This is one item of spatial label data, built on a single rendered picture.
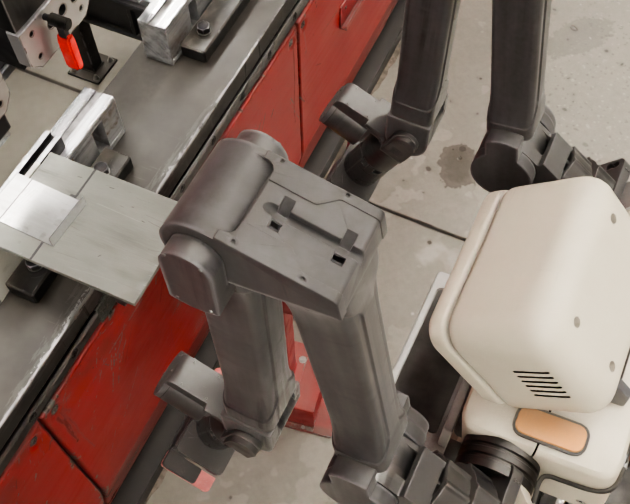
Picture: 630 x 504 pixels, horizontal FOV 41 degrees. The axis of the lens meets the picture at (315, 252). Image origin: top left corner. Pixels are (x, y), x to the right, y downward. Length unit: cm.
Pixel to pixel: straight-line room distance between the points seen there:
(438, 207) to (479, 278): 166
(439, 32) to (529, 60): 10
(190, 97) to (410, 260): 102
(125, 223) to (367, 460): 64
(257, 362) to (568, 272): 30
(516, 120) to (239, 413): 46
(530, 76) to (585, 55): 204
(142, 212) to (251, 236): 79
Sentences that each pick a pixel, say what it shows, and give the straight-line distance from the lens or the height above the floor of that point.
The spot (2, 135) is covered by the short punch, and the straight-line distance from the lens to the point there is 131.
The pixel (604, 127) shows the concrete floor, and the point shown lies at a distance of 280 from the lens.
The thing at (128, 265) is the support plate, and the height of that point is 100.
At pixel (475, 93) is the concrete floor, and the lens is 279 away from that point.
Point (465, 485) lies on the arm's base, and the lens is 87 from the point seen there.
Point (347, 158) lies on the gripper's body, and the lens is 120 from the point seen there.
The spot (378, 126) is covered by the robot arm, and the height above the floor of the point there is 120.
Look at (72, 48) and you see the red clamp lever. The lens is 126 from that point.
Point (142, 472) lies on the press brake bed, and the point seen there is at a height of 5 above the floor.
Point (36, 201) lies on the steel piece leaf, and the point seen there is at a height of 100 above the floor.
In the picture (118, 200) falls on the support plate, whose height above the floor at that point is 100.
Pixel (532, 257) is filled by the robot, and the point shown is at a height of 137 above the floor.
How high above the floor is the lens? 206
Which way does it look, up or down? 59 degrees down
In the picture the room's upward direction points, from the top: 1 degrees counter-clockwise
